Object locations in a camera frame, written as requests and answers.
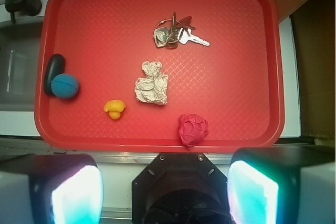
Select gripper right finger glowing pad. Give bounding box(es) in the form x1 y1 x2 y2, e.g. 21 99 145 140
227 147 335 223

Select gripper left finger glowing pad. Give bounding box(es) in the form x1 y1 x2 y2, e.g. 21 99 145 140
1 154 103 223

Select dark plastic pickle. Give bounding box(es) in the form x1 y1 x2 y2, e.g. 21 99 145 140
44 54 65 96

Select crumpled red paper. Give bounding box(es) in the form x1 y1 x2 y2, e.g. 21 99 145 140
178 114 208 150

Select blue textured ball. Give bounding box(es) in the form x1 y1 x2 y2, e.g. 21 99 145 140
51 73 79 99

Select yellow rubber duck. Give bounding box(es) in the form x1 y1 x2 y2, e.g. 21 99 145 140
103 100 127 120

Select grey toy sink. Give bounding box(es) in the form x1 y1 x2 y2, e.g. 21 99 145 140
1 0 48 137

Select crumpled white paper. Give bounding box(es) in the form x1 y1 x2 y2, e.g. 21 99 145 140
134 61 169 105

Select red plastic tray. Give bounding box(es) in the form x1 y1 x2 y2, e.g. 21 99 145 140
35 0 285 153

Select grey toy faucet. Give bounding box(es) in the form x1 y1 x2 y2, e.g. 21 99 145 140
5 0 42 24

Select brown cardboard box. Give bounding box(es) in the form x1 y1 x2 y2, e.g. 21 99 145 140
275 0 335 139

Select bunch of metal keys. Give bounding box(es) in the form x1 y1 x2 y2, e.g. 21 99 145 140
153 12 211 49

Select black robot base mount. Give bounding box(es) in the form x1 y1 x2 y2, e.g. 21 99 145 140
132 153 233 223

